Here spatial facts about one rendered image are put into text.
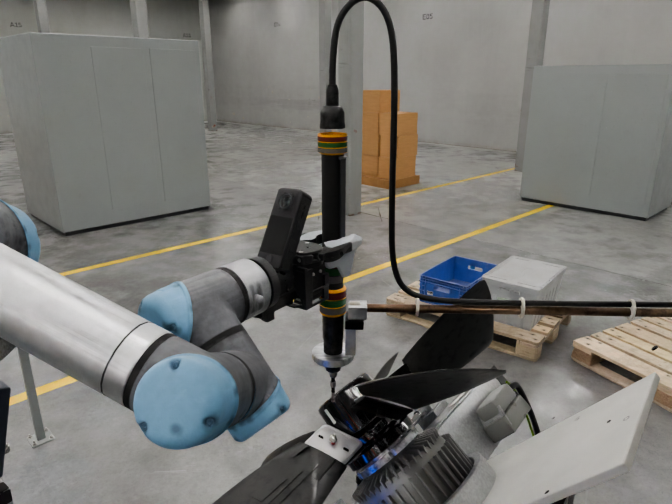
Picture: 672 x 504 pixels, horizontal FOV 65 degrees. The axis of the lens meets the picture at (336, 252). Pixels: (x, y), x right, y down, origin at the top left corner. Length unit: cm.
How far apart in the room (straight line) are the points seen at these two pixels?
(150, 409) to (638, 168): 768
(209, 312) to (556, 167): 785
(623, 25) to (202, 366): 1317
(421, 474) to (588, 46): 1297
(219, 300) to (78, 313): 16
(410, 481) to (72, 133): 631
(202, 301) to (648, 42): 1287
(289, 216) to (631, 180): 741
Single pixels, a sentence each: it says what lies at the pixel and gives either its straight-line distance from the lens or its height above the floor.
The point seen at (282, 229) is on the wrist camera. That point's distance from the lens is 71.
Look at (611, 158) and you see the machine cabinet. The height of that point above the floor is 77.
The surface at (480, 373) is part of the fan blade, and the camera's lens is 79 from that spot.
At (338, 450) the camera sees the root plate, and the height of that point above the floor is 119.
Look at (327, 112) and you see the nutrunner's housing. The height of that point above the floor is 175.
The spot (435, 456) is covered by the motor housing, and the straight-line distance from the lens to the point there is 98.
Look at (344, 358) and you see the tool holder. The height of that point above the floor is 137.
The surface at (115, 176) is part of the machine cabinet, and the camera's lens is 711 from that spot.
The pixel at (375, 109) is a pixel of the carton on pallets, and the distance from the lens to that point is 922.
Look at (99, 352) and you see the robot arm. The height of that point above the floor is 158.
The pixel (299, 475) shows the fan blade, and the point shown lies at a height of 118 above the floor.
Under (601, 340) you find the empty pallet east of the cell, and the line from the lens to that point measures 397.
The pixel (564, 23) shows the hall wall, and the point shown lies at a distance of 1391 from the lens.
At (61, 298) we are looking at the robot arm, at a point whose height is 161.
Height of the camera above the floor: 180
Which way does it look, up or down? 18 degrees down
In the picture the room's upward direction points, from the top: straight up
